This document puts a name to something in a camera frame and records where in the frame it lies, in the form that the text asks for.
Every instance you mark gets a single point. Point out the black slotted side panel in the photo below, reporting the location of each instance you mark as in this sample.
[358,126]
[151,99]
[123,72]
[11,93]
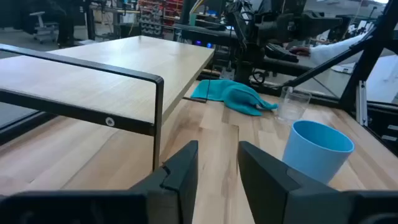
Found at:
[382,124]

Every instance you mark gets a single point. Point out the wooden shelf with black frame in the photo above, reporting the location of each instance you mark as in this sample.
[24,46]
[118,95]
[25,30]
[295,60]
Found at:
[93,81]

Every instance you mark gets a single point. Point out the red storage bins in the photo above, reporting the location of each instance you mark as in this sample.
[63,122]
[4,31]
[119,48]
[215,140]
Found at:
[168,9]

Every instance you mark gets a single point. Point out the black keyboard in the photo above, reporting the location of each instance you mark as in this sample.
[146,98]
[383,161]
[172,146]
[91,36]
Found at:
[280,53]

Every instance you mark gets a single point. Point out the silver mounting plate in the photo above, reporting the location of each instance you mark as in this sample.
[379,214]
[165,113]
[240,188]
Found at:
[227,74]

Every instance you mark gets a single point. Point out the white cart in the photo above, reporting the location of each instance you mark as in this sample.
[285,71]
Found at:
[43,28]

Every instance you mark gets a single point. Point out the teal cloth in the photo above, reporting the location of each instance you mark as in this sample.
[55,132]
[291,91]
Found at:
[236,96]

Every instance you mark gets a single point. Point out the person's forearm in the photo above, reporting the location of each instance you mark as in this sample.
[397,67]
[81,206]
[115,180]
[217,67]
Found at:
[332,51]

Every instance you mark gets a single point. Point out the blue plastic cup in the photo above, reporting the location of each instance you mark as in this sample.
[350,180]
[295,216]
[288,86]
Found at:
[311,155]

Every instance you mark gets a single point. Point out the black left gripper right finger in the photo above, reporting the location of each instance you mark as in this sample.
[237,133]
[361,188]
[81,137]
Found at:
[267,193]

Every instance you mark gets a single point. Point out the silver aluminium extrusion bracket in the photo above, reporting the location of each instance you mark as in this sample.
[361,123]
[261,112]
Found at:
[361,102]

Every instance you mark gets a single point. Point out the person's hand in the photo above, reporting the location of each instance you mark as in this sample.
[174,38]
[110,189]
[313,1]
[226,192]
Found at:
[300,51]

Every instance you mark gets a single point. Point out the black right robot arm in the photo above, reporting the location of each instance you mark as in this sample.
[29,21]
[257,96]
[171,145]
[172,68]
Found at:
[248,56]

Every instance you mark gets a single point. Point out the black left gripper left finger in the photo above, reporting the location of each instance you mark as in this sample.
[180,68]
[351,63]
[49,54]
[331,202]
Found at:
[177,186]

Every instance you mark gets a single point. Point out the clear glass mug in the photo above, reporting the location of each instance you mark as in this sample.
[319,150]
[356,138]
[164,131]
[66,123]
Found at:
[292,109]

